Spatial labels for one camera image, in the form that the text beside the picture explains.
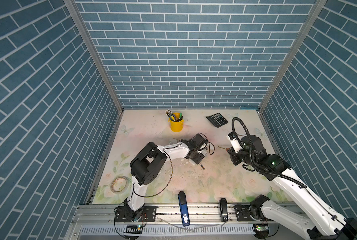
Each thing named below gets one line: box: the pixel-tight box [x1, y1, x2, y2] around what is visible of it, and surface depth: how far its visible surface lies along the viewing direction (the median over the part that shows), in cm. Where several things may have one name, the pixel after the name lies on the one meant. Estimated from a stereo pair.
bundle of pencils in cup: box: [165, 109, 177, 122], surface depth 98 cm
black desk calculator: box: [206, 113, 229, 128], surface depth 114 cm
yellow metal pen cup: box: [168, 112, 185, 133], surface depth 106 cm
